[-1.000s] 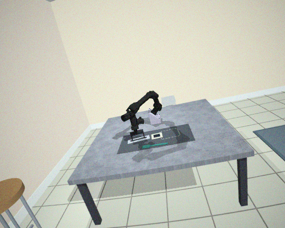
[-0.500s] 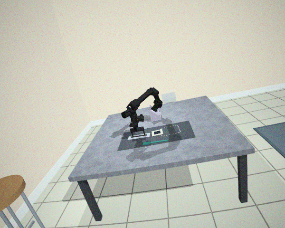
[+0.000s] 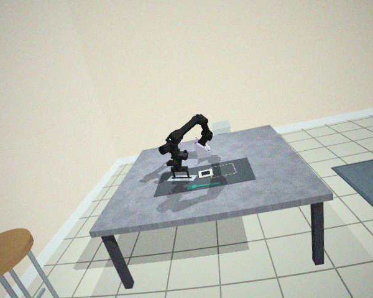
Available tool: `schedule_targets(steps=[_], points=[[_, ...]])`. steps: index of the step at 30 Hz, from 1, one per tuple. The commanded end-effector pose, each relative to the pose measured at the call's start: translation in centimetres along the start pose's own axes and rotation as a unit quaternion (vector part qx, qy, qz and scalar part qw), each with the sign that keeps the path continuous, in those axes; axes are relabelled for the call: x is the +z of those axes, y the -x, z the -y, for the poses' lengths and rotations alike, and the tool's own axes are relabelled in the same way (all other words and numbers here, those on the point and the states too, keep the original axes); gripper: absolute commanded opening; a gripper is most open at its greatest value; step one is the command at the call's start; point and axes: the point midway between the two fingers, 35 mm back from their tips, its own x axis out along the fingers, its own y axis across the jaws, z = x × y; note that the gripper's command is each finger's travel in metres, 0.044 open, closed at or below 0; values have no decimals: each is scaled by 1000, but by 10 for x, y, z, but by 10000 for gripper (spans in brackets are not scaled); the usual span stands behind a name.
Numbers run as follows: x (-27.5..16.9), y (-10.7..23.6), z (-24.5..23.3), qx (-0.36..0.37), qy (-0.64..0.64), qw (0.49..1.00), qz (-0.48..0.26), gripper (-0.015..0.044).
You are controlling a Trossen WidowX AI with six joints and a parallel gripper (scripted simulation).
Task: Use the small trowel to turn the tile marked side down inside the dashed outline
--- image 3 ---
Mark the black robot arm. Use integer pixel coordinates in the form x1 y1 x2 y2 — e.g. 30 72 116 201
159 114 213 161

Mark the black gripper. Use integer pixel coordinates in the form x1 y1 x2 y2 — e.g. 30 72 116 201
166 148 182 171

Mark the white square tile with dark blue square center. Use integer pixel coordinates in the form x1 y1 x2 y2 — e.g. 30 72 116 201
198 169 213 178

